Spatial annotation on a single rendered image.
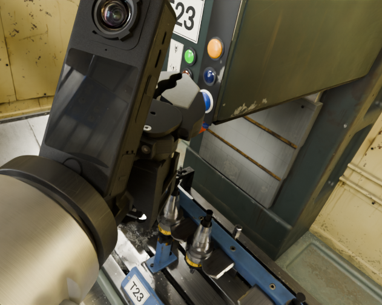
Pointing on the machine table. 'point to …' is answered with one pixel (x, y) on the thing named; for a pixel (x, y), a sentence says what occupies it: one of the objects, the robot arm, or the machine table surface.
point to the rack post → (160, 258)
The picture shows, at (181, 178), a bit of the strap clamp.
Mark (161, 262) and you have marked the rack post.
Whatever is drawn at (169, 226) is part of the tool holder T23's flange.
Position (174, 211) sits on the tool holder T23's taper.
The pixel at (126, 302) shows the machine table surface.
